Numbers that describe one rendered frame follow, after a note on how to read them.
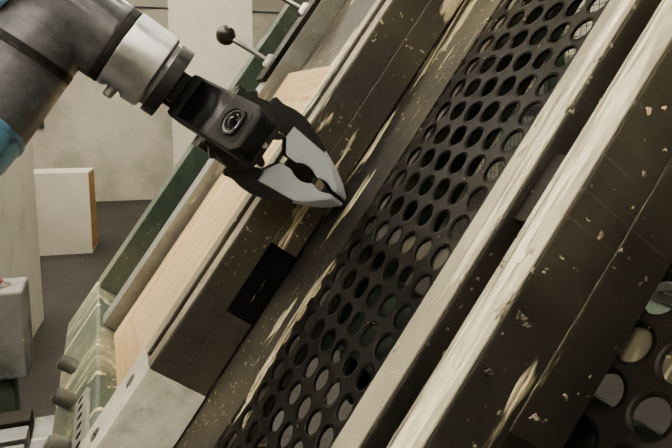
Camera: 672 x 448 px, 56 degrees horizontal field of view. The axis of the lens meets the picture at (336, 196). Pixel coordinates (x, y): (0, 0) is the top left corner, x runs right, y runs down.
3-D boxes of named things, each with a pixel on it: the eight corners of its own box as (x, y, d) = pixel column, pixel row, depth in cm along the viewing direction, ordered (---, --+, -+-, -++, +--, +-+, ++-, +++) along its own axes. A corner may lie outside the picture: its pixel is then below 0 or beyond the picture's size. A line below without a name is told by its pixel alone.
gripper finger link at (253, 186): (305, 173, 63) (233, 123, 60) (310, 175, 61) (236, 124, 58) (279, 213, 62) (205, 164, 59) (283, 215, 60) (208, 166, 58)
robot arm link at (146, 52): (145, 6, 53) (90, 85, 52) (191, 40, 55) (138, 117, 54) (142, 19, 60) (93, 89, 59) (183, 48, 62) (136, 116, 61)
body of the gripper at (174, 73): (276, 118, 67) (180, 48, 63) (298, 118, 59) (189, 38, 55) (236, 177, 66) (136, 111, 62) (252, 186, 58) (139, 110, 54)
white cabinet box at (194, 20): (177, 263, 519) (167, 8, 490) (247, 258, 534) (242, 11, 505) (178, 282, 462) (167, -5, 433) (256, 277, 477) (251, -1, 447)
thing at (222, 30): (271, 76, 120) (215, 42, 122) (282, 60, 121) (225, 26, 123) (267, 69, 117) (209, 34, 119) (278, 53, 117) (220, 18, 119)
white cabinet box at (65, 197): (31, 245, 584) (26, 169, 574) (98, 242, 599) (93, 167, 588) (21, 257, 541) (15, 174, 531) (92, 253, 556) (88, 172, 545)
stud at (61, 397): (68, 406, 93) (49, 397, 92) (78, 391, 94) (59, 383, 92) (67, 413, 91) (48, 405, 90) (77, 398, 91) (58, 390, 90)
